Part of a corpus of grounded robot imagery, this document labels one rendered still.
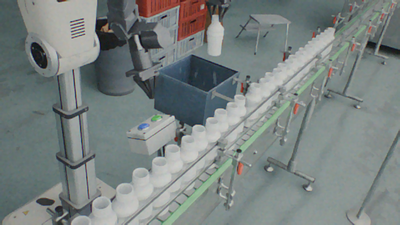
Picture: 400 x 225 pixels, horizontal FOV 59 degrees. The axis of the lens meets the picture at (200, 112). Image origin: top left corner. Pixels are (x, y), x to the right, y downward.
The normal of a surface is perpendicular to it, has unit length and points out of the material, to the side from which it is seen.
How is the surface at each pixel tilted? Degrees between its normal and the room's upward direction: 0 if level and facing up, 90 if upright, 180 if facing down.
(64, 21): 90
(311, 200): 0
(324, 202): 0
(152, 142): 70
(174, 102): 90
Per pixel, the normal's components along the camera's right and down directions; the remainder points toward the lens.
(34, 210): 0.10, -0.84
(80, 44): 0.82, 0.37
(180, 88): -0.56, 0.40
